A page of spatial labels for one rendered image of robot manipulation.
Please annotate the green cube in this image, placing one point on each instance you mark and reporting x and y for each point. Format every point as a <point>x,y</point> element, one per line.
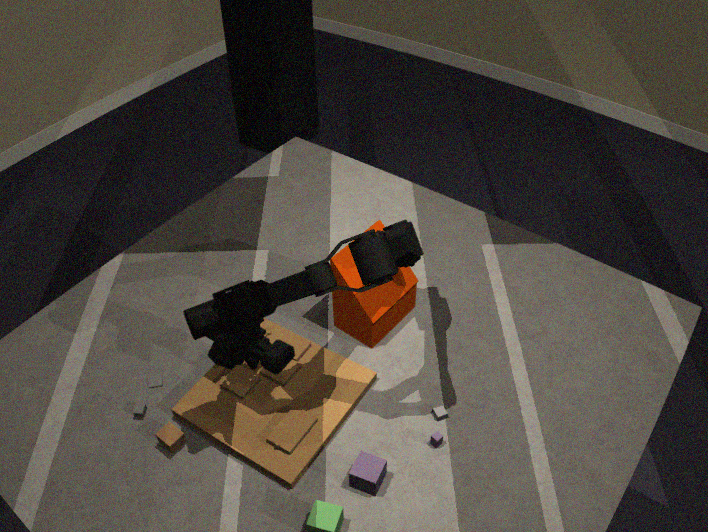
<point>325,517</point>

